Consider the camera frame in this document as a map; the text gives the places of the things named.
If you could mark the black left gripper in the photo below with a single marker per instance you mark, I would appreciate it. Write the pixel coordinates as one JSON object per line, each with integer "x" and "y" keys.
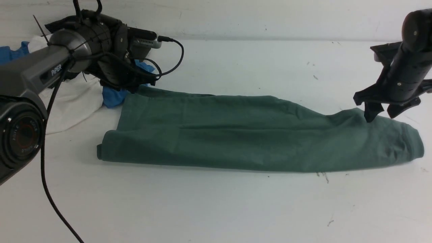
{"x": 115, "y": 69}

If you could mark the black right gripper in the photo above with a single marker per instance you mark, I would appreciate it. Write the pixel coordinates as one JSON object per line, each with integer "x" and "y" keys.
{"x": 401, "y": 82}

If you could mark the white cloth garment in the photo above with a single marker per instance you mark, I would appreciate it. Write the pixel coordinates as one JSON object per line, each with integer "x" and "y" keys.
{"x": 76, "y": 100}

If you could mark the blue cloth garment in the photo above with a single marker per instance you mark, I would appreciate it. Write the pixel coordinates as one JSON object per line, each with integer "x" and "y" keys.
{"x": 111, "y": 97}

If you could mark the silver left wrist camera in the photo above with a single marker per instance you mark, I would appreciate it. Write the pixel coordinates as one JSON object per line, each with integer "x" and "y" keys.
{"x": 141, "y": 42}

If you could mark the green long-sleeve top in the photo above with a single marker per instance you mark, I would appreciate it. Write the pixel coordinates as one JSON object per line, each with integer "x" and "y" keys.
{"x": 260, "y": 133}

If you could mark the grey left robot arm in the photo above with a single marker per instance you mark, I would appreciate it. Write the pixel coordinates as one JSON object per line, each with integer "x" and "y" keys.
{"x": 92, "y": 43}

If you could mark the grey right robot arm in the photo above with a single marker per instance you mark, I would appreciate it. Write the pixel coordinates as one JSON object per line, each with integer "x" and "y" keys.
{"x": 417, "y": 32}

